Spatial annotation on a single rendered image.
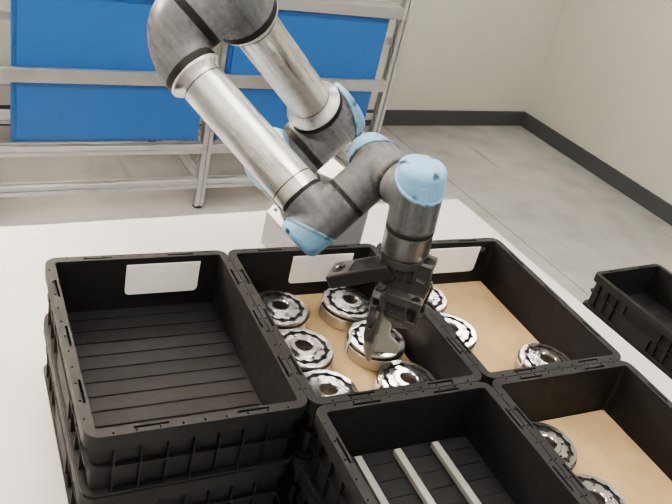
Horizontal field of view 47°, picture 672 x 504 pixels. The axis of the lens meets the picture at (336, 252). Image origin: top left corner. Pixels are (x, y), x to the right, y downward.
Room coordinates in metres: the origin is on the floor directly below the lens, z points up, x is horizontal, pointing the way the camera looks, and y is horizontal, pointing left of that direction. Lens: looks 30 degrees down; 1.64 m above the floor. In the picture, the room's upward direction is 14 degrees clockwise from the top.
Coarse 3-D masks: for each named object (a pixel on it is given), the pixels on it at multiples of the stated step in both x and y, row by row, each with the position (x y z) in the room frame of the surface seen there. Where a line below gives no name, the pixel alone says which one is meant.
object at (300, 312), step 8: (264, 296) 1.14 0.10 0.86; (272, 296) 1.14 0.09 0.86; (280, 296) 1.15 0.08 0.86; (288, 296) 1.16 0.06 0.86; (296, 304) 1.14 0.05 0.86; (304, 304) 1.14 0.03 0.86; (296, 312) 1.11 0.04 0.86; (304, 312) 1.12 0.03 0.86; (280, 320) 1.08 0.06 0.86; (288, 320) 1.09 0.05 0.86; (296, 320) 1.09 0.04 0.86; (304, 320) 1.10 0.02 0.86
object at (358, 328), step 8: (352, 328) 1.11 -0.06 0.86; (360, 328) 1.11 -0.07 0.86; (392, 328) 1.14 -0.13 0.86; (352, 336) 1.08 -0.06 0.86; (360, 336) 1.09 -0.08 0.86; (392, 336) 1.11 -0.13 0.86; (400, 336) 1.12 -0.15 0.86; (352, 344) 1.07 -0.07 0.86; (360, 344) 1.07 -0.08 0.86; (400, 344) 1.10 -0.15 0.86; (376, 352) 1.06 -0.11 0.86; (400, 352) 1.07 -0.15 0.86
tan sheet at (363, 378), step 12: (312, 300) 1.21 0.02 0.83; (312, 312) 1.17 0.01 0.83; (312, 324) 1.13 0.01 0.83; (324, 324) 1.14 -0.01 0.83; (324, 336) 1.11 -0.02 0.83; (336, 336) 1.12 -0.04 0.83; (336, 348) 1.08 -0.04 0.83; (336, 360) 1.05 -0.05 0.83; (348, 360) 1.06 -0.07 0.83; (408, 360) 1.10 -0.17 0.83; (348, 372) 1.03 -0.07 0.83; (360, 372) 1.03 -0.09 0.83; (372, 372) 1.04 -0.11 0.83; (360, 384) 1.00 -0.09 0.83; (372, 384) 1.01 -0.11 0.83
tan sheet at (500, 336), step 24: (456, 288) 1.38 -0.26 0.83; (480, 288) 1.41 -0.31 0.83; (456, 312) 1.29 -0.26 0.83; (480, 312) 1.31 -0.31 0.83; (504, 312) 1.34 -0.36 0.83; (480, 336) 1.23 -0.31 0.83; (504, 336) 1.25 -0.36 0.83; (528, 336) 1.27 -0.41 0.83; (480, 360) 1.15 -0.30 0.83; (504, 360) 1.17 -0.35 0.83
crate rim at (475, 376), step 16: (240, 272) 1.09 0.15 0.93; (256, 304) 1.01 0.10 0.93; (272, 320) 0.98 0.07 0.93; (432, 320) 1.09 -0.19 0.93; (448, 336) 1.06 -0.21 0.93; (288, 352) 0.91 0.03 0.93; (304, 384) 0.85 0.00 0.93; (416, 384) 0.91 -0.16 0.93; (432, 384) 0.92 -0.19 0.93; (448, 384) 0.93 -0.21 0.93; (320, 400) 0.82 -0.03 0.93; (336, 400) 0.83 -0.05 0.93
